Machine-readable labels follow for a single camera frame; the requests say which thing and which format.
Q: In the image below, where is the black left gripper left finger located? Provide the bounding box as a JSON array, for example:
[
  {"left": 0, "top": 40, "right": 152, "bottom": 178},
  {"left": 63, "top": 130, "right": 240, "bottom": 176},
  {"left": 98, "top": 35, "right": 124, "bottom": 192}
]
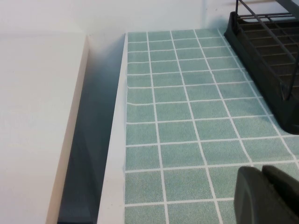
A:
[{"left": 234, "top": 166, "right": 299, "bottom": 224}]

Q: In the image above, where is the black wire dish rack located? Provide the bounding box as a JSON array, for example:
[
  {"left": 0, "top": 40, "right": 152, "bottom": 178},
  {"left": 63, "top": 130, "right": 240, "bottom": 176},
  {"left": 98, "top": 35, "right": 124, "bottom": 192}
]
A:
[
  {"left": 223, "top": 11, "right": 299, "bottom": 135},
  {"left": 235, "top": 0, "right": 299, "bottom": 101}
]

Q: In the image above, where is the white side board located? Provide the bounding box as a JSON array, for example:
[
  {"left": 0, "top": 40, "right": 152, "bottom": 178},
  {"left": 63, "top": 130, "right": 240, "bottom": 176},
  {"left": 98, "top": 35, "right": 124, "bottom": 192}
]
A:
[{"left": 0, "top": 32, "right": 91, "bottom": 224}]

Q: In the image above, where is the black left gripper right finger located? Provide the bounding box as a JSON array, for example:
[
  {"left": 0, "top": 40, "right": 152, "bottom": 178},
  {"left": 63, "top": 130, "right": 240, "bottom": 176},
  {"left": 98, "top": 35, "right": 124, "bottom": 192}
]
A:
[{"left": 261, "top": 164, "right": 299, "bottom": 210}]

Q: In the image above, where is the green tiled table mat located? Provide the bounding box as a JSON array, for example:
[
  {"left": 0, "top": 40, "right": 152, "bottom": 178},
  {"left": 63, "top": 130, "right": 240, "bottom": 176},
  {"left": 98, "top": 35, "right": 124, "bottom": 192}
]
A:
[{"left": 123, "top": 28, "right": 299, "bottom": 224}]

